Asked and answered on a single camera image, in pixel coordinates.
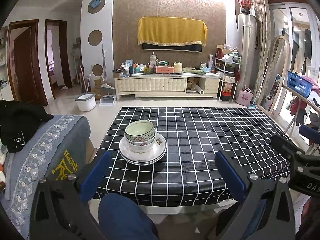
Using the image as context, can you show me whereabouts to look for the white bowl red pattern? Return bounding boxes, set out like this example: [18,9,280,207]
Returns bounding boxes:
[125,129,156,146]

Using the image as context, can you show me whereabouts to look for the green floral bowl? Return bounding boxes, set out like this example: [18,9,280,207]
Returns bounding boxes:
[125,120,155,142]

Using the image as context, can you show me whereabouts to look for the floral white plate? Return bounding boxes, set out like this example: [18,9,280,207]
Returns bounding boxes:
[119,132,167,163]

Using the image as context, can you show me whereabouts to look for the plain white plate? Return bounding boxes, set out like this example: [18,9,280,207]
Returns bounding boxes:
[123,152,165,166]

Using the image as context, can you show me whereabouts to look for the plain white bowl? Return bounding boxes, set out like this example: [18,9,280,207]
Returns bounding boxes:
[126,140,155,153]

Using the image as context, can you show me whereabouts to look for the pink petal white plate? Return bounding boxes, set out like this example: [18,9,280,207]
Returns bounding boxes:
[119,144,166,165]

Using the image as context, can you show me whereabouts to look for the blue plastic basket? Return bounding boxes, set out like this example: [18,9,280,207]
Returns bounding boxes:
[286,71,312,98]

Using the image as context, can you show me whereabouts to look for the blue trouser knee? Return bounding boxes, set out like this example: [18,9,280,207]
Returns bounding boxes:
[98,193,158,239]

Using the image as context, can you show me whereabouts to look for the grey embroidered chair cover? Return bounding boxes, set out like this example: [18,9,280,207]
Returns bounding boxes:
[1,115,91,239]

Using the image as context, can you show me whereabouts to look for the pink shopping bag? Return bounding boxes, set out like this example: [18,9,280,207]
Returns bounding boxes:
[235,86,253,107]

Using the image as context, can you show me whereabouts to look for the black garment on chair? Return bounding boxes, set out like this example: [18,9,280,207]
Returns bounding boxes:
[1,100,54,153]

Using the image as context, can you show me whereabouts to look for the patterned beige curtain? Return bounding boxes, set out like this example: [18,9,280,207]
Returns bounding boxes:
[252,0,271,106]

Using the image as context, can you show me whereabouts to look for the white metal shelf rack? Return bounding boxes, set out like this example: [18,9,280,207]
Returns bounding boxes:
[214,44,241,101]

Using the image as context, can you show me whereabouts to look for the silver standing air conditioner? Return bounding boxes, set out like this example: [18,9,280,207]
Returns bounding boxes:
[236,14,258,95]

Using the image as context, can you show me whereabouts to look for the white grey bucket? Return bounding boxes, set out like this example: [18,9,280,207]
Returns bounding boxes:
[75,92,96,112]

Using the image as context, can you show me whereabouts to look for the black white checked tablecloth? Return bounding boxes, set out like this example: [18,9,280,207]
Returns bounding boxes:
[95,107,290,207]

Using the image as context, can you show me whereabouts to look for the white paper roll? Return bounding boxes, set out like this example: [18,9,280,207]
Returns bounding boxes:
[194,85,204,95]

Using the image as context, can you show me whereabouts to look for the grey dustpan and broom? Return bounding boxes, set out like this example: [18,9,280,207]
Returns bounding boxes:
[99,42,116,107]

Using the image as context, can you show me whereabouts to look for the red artificial flowers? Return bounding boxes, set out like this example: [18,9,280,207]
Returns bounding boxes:
[238,0,253,14]

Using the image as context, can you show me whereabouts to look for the cream plastic jug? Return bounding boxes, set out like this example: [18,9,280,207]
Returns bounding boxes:
[173,62,182,74]

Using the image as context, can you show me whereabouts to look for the cream TV cabinet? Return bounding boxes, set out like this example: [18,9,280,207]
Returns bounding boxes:
[114,73,220,99]

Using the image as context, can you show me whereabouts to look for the pink storage box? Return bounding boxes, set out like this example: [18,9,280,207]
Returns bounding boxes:
[156,66,174,74]

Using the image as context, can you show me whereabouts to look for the yellow cloth on TV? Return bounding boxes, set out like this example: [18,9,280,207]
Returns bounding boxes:
[137,17,208,47]

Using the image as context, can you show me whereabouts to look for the wooden arched frame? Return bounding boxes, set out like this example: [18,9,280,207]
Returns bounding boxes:
[257,35,291,116]

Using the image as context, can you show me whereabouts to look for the black wall television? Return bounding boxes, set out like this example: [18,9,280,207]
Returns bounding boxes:
[141,43,203,53]

